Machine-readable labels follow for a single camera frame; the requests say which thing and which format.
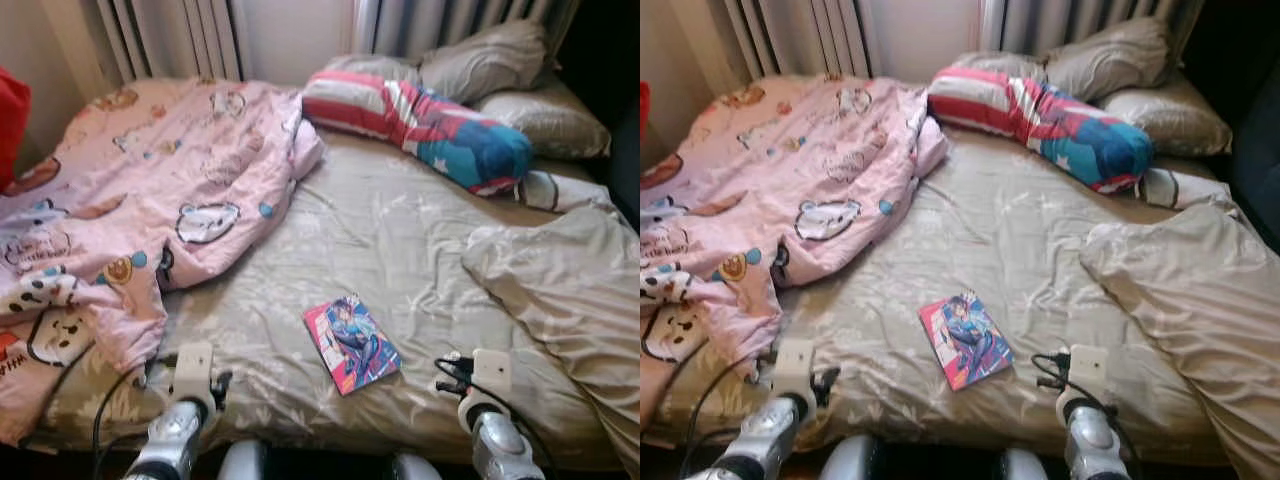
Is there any anime cover book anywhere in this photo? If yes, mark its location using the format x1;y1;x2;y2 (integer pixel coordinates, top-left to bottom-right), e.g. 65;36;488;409
918;292;1014;391
303;293;403;397

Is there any large grey floral pillow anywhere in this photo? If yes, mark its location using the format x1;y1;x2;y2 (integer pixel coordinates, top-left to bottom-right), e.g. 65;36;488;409
1080;200;1280;480
462;205;640;477

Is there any pink cartoon bear blanket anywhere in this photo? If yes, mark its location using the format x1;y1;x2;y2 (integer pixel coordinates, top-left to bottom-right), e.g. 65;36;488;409
0;78;327;446
640;75;951;423

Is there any silver left robot leg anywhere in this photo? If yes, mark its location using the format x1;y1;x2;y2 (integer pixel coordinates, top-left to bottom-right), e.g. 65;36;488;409
218;440;269;480
818;435;881;480

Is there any silver robot leg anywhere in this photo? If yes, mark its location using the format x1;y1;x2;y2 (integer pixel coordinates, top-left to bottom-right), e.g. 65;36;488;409
1000;448;1051;480
818;435;881;480
392;452;443;480
218;440;269;480

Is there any silver right robot leg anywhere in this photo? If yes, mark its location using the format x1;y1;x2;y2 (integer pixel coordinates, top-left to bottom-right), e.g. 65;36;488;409
1000;448;1051;480
392;452;443;480

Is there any grey floral bed sheet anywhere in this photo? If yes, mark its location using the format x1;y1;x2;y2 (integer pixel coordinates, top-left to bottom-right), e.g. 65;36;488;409
660;125;1241;467
40;125;627;471

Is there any small white pillow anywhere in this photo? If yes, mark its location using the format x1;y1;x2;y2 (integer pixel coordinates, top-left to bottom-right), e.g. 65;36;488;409
518;168;613;213
1140;165;1233;211

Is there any red blue striped bolster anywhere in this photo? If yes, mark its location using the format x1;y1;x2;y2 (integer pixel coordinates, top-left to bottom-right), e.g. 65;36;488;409
928;66;1156;195
302;68;534;197

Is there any grey striped curtain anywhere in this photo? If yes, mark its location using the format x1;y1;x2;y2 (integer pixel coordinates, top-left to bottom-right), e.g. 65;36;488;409
985;0;1206;57
95;0;251;83
725;0;877;81
355;0;581;61

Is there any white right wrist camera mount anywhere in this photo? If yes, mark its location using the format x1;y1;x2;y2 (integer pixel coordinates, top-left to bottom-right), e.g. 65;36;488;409
1068;345;1109;397
472;348;513;401

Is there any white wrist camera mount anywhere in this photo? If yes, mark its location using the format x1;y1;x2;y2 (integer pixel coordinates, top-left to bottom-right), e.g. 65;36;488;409
772;340;819;397
1068;345;1109;397
172;342;216;401
472;348;513;401

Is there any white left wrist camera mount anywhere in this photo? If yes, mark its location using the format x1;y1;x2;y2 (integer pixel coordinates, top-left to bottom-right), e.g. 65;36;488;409
172;342;216;401
772;340;819;397

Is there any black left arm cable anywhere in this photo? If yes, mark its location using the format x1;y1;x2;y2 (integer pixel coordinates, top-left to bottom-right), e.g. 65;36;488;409
92;350;181;480
680;348;781;480

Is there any black bed frame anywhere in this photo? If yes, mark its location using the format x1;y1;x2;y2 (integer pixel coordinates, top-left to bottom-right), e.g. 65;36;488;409
0;440;621;480
640;438;1241;480

